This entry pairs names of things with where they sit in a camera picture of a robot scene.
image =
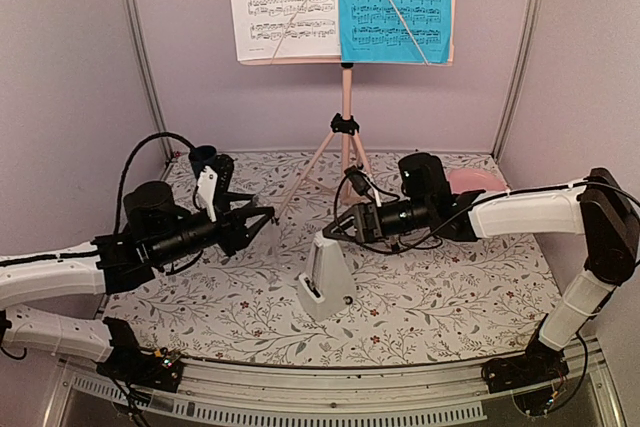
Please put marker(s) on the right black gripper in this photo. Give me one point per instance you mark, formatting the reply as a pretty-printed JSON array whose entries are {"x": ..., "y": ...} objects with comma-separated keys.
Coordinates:
[{"x": 366, "y": 218}]

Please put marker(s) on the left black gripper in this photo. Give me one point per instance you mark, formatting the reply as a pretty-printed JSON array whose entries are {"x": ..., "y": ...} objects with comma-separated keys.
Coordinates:
[{"x": 232, "y": 226}]

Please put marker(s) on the white metronome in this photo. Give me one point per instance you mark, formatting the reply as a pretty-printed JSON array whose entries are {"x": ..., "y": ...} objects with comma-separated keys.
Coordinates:
[{"x": 326, "y": 286}]

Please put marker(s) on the pink music stand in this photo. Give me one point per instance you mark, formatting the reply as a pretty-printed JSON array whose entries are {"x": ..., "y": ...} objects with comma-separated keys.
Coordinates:
[{"x": 343, "y": 125}]

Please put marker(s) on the white sheet music page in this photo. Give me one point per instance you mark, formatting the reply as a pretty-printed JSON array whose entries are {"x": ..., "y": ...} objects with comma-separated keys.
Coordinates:
[{"x": 285, "y": 31}]

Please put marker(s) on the blue sheet music page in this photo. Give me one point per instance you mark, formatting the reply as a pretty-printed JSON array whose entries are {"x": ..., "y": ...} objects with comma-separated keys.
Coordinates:
[{"x": 397, "y": 31}]

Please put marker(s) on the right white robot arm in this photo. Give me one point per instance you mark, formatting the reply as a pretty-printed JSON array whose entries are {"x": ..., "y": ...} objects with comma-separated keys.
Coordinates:
[{"x": 594, "y": 208}]

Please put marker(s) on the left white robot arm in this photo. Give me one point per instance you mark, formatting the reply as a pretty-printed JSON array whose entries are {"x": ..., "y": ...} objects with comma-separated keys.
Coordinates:
[{"x": 158, "y": 233}]

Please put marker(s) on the dark blue mug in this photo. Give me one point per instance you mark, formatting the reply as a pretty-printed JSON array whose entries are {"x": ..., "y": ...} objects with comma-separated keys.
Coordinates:
[{"x": 200, "y": 158}]

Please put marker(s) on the floral table mat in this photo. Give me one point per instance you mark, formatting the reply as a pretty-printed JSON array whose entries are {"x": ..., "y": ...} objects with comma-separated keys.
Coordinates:
[{"x": 448, "y": 301}]

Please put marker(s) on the pink plate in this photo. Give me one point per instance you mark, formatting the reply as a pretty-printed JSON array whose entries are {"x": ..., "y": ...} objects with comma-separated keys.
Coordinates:
[{"x": 470, "y": 179}]

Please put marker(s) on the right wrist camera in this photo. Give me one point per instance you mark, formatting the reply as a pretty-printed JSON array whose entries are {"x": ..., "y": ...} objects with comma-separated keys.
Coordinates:
[{"x": 363, "y": 185}]

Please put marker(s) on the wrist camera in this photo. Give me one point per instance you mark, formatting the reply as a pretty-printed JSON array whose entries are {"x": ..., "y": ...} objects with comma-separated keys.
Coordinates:
[
  {"x": 213, "y": 179},
  {"x": 363, "y": 185}
]

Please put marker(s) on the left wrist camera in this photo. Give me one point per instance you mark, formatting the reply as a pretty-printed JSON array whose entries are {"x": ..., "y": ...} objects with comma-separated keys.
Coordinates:
[{"x": 213, "y": 179}]

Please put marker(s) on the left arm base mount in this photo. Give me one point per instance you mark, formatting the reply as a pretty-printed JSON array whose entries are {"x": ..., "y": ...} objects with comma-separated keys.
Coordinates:
[{"x": 161, "y": 370}]

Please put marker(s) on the aluminium front rail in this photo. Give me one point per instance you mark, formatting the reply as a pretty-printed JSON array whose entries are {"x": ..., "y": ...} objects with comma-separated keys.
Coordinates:
[{"x": 446, "y": 394}]

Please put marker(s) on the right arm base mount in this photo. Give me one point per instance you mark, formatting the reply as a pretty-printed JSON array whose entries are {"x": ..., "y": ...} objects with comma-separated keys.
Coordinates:
[{"x": 537, "y": 364}]

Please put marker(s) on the left aluminium frame post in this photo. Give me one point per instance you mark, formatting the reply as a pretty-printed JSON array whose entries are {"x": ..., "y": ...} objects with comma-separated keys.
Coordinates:
[{"x": 135, "y": 27}]

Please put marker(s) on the aluminium frame post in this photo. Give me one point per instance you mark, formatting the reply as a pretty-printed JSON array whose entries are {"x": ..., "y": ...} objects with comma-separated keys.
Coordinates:
[
  {"x": 135, "y": 27},
  {"x": 531, "y": 16}
]

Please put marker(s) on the right aluminium frame post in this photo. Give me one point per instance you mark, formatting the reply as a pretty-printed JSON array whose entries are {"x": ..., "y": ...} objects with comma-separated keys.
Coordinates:
[{"x": 531, "y": 16}]

